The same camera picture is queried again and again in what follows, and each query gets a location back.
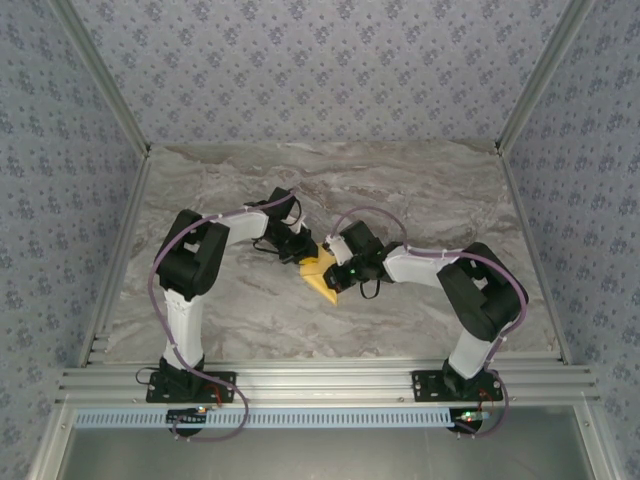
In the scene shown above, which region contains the grey metal sheet panel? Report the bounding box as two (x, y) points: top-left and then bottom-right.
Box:
(62, 424), (594, 480)

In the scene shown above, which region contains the aluminium table side rail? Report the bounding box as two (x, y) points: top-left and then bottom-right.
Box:
(77, 149), (154, 367)
(497, 149), (574, 365)

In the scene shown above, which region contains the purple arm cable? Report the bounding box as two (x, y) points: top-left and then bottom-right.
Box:
(332, 207), (530, 439)
(149, 192), (301, 444)

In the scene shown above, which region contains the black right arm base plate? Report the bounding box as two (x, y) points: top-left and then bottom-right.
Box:
(409, 368), (503, 403)

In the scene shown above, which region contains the aluminium frame post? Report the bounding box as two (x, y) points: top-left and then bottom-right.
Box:
(493, 0), (597, 155)
(49, 0), (153, 157)

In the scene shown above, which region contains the aluminium frame cross rail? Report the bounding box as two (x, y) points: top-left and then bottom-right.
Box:
(54, 357), (601, 407)

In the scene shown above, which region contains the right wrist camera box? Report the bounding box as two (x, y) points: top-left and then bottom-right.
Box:
(324, 233), (352, 266)

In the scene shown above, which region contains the thin black left wrist cable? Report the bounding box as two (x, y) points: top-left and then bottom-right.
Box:
(251, 237), (282, 257)

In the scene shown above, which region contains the small black circuit board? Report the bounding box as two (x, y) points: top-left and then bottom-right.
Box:
(167, 407), (208, 427)
(452, 408), (492, 432)

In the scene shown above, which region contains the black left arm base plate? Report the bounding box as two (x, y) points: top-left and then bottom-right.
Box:
(145, 371), (237, 404)

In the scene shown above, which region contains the slotted pale cable duct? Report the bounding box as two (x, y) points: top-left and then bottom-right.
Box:
(72, 407), (466, 429)

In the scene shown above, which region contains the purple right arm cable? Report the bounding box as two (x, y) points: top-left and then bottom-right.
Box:
(332, 207), (530, 439)

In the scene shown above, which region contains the yellow cloth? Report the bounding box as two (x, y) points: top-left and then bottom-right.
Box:
(299, 242), (347, 308)

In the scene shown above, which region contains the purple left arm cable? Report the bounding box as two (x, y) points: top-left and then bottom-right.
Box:
(149, 192), (301, 444)

